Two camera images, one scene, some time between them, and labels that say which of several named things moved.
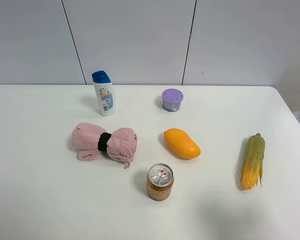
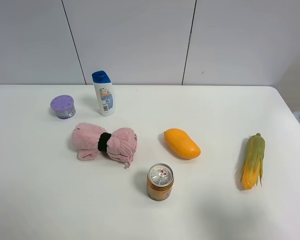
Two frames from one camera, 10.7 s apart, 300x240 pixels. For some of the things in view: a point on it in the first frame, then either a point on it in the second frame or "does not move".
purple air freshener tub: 171,99 -> 63,106
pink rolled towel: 121,144 does not move
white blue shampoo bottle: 103,86 does not move
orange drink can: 160,182 does not move
